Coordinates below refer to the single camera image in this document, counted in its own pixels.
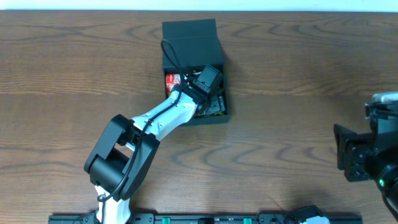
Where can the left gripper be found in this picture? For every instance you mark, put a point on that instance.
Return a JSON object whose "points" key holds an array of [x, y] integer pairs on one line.
{"points": [[215, 94]]}

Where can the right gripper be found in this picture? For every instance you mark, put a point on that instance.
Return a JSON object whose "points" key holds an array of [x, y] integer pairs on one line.
{"points": [[355, 152]]}

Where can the yellow chocolate snack packet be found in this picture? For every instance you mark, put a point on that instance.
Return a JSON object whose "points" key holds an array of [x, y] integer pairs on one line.
{"points": [[216, 107]]}

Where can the red Pringles can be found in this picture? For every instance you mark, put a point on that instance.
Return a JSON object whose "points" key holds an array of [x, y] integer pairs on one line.
{"points": [[171, 79]]}

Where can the dark green box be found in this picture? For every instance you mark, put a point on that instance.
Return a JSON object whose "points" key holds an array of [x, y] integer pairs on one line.
{"points": [[197, 44]]}

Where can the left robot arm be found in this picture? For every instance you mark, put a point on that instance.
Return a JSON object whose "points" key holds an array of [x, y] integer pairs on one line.
{"points": [[121, 158]]}

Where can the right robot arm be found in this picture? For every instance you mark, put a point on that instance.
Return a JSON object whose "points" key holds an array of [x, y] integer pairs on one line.
{"points": [[369, 156]]}

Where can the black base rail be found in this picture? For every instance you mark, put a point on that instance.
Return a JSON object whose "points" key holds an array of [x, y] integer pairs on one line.
{"points": [[148, 218]]}

